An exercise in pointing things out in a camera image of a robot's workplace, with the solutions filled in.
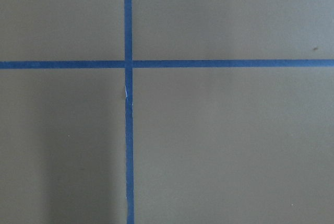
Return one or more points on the brown cardboard table mat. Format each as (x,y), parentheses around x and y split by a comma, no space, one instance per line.
(211,145)

